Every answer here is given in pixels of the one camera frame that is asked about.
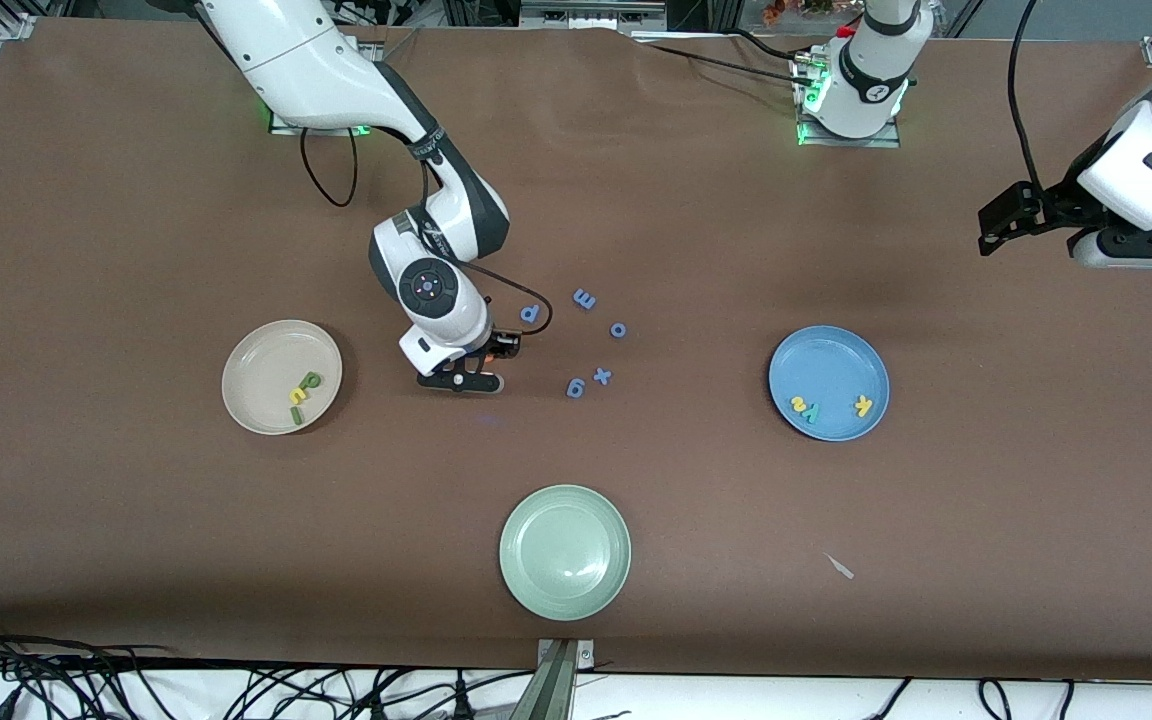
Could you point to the blue round plate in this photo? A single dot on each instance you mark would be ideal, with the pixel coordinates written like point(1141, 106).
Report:
point(829, 365)

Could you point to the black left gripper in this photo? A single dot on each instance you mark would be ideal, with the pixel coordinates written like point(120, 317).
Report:
point(1058, 203)

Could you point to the yellow foam letter k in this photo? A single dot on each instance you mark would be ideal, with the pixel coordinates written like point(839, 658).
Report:
point(864, 405)

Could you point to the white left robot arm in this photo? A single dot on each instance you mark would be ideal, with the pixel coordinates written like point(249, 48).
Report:
point(871, 80)

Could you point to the grey metal mounting bracket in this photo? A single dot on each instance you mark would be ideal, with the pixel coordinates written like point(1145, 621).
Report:
point(556, 690)

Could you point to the teal foam letter y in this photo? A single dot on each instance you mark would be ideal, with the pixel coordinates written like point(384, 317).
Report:
point(813, 412)

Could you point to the yellow foam letter u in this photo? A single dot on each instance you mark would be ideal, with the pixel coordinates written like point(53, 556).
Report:
point(294, 397)

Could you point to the beige round plate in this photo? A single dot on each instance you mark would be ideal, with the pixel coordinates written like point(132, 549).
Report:
point(266, 370)

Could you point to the blue foam letter x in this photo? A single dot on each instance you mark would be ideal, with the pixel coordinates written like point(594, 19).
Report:
point(601, 376)

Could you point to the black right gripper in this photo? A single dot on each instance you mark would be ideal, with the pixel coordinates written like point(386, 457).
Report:
point(492, 349)

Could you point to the pale green round plate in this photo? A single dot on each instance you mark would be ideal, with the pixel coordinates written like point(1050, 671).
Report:
point(564, 555)

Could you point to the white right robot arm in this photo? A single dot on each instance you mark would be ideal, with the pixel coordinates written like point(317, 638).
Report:
point(316, 70)

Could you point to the silver metal rack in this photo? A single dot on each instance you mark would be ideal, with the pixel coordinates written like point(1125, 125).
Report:
point(591, 15)

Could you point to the blue foam letter p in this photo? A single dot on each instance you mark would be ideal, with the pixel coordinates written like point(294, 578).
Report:
point(525, 314)

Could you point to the orange flowers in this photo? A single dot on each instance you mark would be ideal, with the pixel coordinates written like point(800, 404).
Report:
point(776, 10)

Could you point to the green foam letter p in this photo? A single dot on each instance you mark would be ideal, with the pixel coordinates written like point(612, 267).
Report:
point(305, 385)

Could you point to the blue foam letter g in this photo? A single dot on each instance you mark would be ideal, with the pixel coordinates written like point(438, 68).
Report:
point(581, 385)

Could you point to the blue foam letter m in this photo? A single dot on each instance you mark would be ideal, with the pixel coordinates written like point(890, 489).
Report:
point(584, 299)

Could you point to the brown table cover sheet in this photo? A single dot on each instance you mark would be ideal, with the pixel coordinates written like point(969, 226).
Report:
point(136, 520)

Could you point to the small white paper scrap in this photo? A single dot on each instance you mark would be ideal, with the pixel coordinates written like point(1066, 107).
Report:
point(840, 568)

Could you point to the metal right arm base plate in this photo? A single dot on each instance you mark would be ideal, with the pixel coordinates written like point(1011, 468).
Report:
point(321, 131)

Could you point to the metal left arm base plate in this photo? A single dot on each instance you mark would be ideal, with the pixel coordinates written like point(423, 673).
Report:
point(836, 142)

